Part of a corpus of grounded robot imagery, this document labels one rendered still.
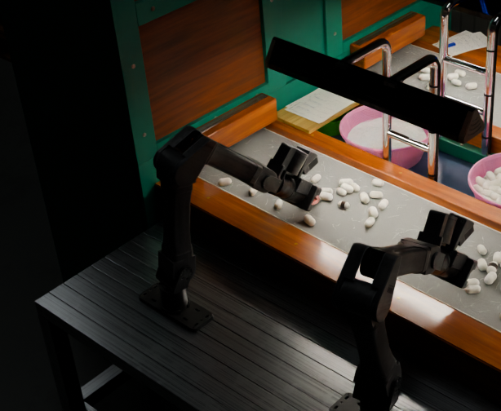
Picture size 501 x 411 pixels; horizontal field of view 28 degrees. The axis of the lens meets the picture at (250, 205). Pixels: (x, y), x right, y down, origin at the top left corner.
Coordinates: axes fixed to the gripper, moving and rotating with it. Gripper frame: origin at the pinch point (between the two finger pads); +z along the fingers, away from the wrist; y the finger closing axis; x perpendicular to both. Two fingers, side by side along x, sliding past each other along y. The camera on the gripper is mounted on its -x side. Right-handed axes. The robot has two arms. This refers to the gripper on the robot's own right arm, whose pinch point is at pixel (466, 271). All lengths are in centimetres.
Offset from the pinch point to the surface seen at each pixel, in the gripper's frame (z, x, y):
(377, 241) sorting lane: 7.5, 3.3, 28.4
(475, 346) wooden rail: -7.6, 12.9, -12.6
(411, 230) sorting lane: 14.2, -2.5, 24.9
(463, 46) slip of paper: 77, -60, 71
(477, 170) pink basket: 36, -23, 27
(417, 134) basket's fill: 43, -26, 52
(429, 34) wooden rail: 78, -60, 85
